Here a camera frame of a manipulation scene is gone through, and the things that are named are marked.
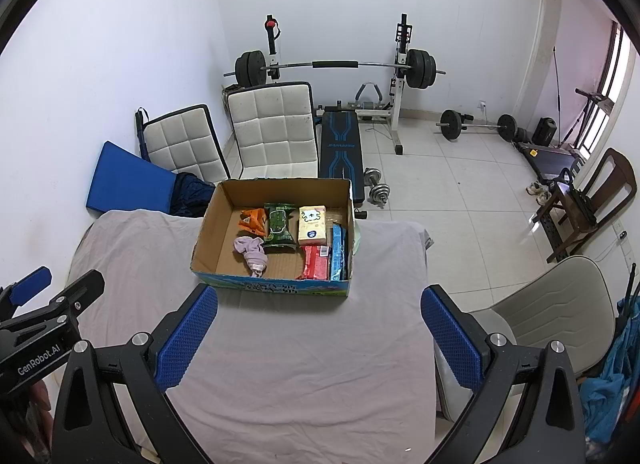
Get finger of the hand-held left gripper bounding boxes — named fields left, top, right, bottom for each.
left=0, top=266, right=52, bottom=315
left=10, top=269, right=106, bottom=327

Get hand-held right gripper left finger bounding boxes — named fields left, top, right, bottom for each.
left=51, top=284, right=220, bottom=464

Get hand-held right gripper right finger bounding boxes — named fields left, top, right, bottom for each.
left=421, top=285, right=586, bottom=464

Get grey socks bundle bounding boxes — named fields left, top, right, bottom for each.
left=234, top=236, right=267, bottom=278

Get cardboard box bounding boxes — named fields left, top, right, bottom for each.
left=190, top=178, right=357, bottom=298

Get orange snack packet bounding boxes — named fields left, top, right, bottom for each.
left=237, top=208, right=268, bottom=236

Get long blue packet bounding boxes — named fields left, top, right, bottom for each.
left=328, top=224, right=349, bottom=281

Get green snack packet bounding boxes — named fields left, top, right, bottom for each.
left=262, top=201, right=299, bottom=248

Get red packet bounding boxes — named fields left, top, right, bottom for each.
left=295, top=245, right=332, bottom=281

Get yellow tissue pack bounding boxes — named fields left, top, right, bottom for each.
left=298, top=205, right=329, bottom=246

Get person's left forearm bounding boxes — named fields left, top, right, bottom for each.
left=0, top=384, right=51, bottom=464

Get beige plastic chair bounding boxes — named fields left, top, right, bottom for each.
left=435, top=255, right=617, bottom=420

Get grey bed sheet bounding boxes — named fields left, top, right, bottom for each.
left=47, top=210, right=438, bottom=464

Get blue folded mat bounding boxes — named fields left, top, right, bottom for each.
left=85, top=140, right=177, bottom=217

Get dark blue cloth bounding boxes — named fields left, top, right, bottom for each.
left=170, top=172, right=216, bottom=219

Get blue black tube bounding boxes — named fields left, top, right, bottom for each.
left=134, top=107, right=152, bottom=161

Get light blue cloth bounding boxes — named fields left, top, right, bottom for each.
left=580, top=294, right=640, bottom=450

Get pair of shoes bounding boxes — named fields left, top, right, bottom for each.
left=525, top=181, right=553, bottom=206

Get white quilted chair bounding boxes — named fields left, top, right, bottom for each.
left=227, top=81, right=321, bottom=180
left=142, top=104, right=231, bottom=185

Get black thin rods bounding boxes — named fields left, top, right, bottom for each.
left=620, top=264, right=640, bottom=306

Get black bag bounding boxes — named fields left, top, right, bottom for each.
left=550, top=167, right=599, bottom=231

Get black treadmill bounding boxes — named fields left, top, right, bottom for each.
left=517, top=89, right=616, bottom=180

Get short barbell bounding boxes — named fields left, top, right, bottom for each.
left=435, top=110, right=517, bottom=141

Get weight bench with white rack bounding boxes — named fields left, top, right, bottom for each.
left=264, top=14, right=416, bottom=207

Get black speaker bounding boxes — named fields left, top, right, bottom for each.
left=531, top=117, right=557, bottom=145

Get brown wooden chair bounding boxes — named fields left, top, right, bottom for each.
left=532, top=147, right=638, bottom=263

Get black pole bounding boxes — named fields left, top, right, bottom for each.
left=552, top=46, right=562, bottom=120

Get long barbell with black plates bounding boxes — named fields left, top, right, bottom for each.
left=223, top=49, right=447, bottom=90

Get window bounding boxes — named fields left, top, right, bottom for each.
left=597, top=21, right=640, bottom=165

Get white door frame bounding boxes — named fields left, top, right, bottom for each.
left=514, top=0, right=568, bottom=120

